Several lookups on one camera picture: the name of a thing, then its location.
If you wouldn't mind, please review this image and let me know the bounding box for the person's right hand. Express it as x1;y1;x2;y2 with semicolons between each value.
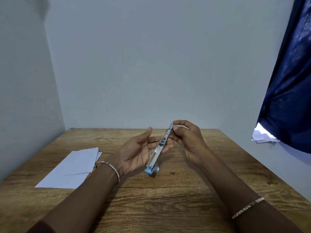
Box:
169;120;212;165

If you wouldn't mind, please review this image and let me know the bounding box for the person's left hand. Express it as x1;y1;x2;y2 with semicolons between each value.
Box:
104;127;175;177

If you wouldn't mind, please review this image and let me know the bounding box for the blue silver stapler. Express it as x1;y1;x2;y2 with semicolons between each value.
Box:
144;123;174;174

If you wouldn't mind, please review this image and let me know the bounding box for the person's right forearm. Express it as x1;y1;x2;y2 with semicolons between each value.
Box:
198;149;304;233

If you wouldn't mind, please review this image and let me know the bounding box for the person's left forearm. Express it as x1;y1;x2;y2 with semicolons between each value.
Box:
41;162;121;233

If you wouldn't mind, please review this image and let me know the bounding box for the pile of white paper scraps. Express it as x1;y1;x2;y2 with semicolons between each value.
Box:
251;122;280;143

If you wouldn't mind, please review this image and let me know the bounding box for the dark blue curtain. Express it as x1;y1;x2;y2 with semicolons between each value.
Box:
256;0;311;154

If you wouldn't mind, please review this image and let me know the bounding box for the maroon left sleeve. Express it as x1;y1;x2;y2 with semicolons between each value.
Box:
25;219;56;233

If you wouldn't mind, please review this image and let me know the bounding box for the gold left wrist bracelet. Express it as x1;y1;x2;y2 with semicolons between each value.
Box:
95;161;121;185

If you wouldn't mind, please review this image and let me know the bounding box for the gold wrist bracelet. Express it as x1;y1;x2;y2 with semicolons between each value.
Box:
231;197;265;220
95;161;121;185

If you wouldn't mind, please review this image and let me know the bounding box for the gold right wrist bracelet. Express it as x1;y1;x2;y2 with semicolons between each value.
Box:
231;197;265;220

